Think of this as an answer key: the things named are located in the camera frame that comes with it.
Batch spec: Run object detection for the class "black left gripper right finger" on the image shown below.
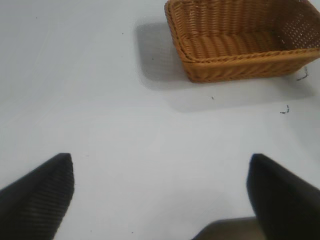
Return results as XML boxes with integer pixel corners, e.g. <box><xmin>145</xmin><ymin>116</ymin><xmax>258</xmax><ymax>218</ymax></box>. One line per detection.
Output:
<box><xmin>246</xmin><ymin>153</ymin><xmax>320</xmax><ymax>240</ymax></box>

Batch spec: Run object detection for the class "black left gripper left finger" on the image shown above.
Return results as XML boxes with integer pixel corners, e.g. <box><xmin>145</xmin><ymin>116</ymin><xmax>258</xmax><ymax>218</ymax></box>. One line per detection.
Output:
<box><xmin>0</xmin><ymin>152</ymin><xmax>75</xmax><ymax>240</ymax></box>

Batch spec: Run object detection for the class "brown woven wicker basket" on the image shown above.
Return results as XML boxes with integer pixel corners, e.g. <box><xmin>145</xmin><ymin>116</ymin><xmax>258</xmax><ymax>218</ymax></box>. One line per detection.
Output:
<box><xmin>164</xmin><ymin>0</ymin><xmax>320</xmax><ymax>84</ymax></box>

